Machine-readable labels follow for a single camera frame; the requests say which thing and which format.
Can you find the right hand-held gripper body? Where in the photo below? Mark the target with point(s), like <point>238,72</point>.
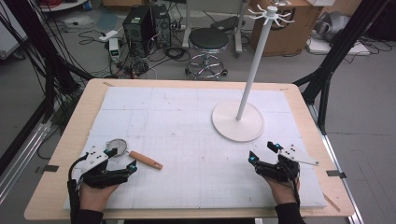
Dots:
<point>280,169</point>

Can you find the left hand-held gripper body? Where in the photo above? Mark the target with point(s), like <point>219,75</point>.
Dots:
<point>102,175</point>

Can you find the white hook rack stand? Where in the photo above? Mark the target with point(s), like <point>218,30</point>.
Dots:
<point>238,121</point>

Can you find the person's right hand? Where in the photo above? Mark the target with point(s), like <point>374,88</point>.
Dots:
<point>281,191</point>

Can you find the person's left hand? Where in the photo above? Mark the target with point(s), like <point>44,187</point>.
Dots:
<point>96,197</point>

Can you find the black tape strip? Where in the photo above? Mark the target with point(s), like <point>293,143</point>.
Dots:
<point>48,168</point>
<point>335,174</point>

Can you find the white gridded foam mat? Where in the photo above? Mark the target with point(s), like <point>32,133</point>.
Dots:
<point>186,140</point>

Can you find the small white device with display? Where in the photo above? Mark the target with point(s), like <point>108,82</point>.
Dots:
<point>114,49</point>

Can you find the cardboard box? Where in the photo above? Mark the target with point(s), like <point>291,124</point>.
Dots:
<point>286,34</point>

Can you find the white power strip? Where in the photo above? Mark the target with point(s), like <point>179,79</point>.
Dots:
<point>108,35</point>

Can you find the black metal stand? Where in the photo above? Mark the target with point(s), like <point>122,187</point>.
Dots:
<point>339,49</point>
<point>40,46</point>

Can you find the white flat board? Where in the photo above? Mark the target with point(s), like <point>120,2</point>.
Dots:
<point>336,47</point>

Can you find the black round stool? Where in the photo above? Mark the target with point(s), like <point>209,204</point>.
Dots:
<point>208,46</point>

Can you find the large black computer tower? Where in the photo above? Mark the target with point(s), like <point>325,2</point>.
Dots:
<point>137,31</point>

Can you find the grey bag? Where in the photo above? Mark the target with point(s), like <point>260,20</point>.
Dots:
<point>331,25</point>

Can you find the slim black computer tower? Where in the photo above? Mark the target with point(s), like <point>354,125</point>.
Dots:
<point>162,26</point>

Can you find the aluminium rail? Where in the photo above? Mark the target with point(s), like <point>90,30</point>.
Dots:
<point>21,158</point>
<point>342,174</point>

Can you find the white metal frame legs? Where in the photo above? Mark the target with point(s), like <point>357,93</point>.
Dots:
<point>238,28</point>

